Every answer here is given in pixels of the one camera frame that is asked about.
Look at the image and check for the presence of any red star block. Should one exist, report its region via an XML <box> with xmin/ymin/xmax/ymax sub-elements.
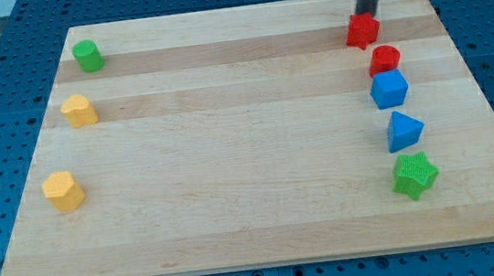
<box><xmin>346</xmin><ymin>12</ymin><xmax>381</xmax><ymax>49</ymax></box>

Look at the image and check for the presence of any wooden board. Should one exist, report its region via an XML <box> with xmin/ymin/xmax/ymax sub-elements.
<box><xmin>0</xmin><ymin>0</ymin><xmax>494</xmax><ymax>276</ymax></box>

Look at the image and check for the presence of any blue triangle block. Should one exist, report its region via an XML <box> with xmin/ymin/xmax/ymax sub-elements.
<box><xmin>386</xmin><ymin>111</ymin><xmax>424</xmax><ymax>153</ymax></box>

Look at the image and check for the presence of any yellow heart block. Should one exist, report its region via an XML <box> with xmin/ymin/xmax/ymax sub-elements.
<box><xmin>60</xmin><ymin>94</ymin><xmax>99</xmax><ymax>129</ymax></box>

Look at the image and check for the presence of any green cylinder block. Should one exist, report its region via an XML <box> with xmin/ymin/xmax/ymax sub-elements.
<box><xmin>71</xmin><ymin>39</ymin><xmax>105</xmax><ymax>73</ymax></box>

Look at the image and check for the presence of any red cylinder block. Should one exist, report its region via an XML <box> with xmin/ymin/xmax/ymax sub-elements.
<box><xmin>369</xmin><ymin>45</ymin><xmax>401</xmax><ymax>77</ymax></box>

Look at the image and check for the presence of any yellow hexagon block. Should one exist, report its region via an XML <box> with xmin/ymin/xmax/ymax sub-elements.
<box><xmin>41</xmin><ymin>171</ymin><xmax>86</xmax><ymax>212</ymax></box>

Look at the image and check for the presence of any green star block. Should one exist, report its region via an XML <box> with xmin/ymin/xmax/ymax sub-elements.
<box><xmin>392</xmin><ymin>152</ymin><xmax>440</xmax><ymax>201</ymax></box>

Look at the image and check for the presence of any blue cube block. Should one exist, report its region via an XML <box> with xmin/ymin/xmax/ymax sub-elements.
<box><xmin>370</xmin><ymin>69</ymin><xmax>408</xmax><ymax>110</ymax></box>

